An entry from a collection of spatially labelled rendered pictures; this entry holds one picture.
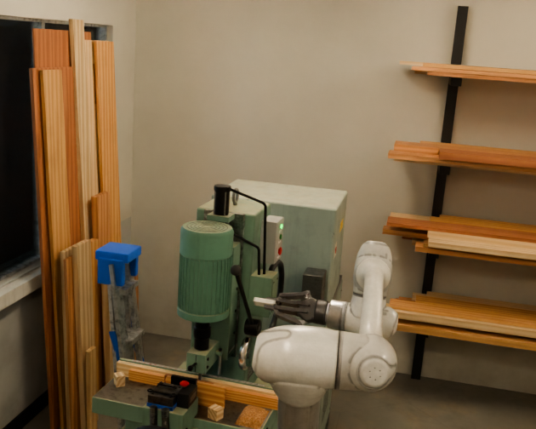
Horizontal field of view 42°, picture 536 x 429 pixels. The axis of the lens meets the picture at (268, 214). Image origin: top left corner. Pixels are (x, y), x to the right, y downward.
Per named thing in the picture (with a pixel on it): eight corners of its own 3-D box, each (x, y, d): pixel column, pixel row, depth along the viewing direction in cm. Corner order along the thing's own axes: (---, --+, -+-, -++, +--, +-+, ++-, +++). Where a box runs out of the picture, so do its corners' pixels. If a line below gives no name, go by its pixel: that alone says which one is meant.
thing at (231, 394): (128, 380, 252) (128, 369, 251) (130, 377, 254) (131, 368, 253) (296, 414, 237) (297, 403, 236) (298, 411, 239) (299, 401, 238)
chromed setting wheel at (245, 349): (236, 375, 249) (237, 343, 246) (246, 361, 261) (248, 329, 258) (243, 377, 248) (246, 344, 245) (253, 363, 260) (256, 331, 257)
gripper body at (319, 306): (326, 331, 218) (297, 326, 220) (331, 306, 222) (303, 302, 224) (324, 320, 212) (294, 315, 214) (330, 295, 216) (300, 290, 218)
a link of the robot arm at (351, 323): (346, 330, 221) (352, 288, 220) (396, 339, 217) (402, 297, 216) (341, 336, 210) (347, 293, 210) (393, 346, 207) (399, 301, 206)
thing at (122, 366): (116, 374, 255) (116, 362, 254) (118, 372, 257) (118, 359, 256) (275, 407, 241) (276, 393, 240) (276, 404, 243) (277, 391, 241)
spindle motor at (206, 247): (168, 319, 234) (172, 229, 226) (188, 301, 250) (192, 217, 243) (219, 328, 229) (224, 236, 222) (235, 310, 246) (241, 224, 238)
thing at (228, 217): (206, 233, 244) (208, 185, 240) (213, 228, 251) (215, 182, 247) (227, 237, 242) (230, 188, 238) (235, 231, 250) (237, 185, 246)
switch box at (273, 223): (258, 262, 259) (261, 220, 256) (265, 254, 269) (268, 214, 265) (274, 265, 258) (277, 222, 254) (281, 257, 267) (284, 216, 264)
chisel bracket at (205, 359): (185, 374, 241) (186, 351, 239) (200, 358, 254) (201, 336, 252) (205, 379, 239) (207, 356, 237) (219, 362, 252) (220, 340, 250)
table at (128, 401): (76, 426, 232) (76, 409, 230) (119, 386, 260) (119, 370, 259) (252, 466, 217) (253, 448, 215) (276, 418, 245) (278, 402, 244)
